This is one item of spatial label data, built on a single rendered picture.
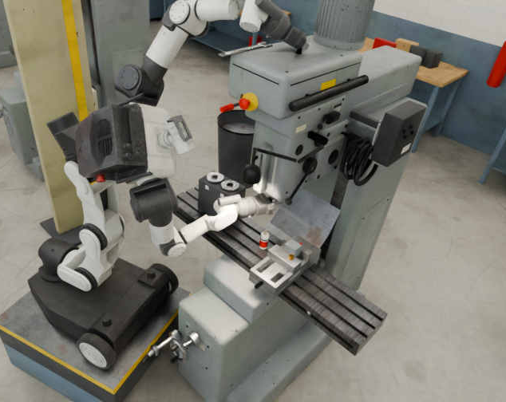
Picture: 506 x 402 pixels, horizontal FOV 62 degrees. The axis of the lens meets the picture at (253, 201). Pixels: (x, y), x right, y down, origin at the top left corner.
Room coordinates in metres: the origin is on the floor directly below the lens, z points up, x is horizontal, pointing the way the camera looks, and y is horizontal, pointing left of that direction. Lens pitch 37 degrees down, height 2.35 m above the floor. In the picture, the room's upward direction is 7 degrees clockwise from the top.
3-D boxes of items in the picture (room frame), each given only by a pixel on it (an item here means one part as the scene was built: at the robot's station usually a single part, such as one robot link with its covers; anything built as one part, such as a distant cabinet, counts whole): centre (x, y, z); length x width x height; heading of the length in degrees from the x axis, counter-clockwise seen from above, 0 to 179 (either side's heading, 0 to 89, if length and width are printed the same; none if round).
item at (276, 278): (1.40, -0.19, 0.98); 0.35 x 0.15 x 0.11; 143
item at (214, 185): (1.77, 0.17, 1.03); 0.22 x 0.12 x 0.20; 58
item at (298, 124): (1.55, -0.12, 1.68); 0.34 x 0.24 x 0.10; 141
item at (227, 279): (1.52, -0.09, 0.79); 0.50 x 0.35 x 0.12; 141
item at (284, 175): (1.52, -0.09, 1.47); 0.21 x 0.19 x 0.32; 51
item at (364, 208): (2.00, -0.48, 0.78); 0.50 x 0.47 x 1.56; 141
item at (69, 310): (1.46, 0.78, 0.59); 0.64 x 0.52 x 0.33; 69
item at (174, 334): (1.20, 0.35, 0.51); 0.22 x 0.06 x 0.06; 141
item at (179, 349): (1.13, 0.22, 0.63); 0.16 x 0.12 x 0.12; 141
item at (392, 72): (1.91, -0.41, 1.66); 0.80 x 0.23 x 0.20; 141
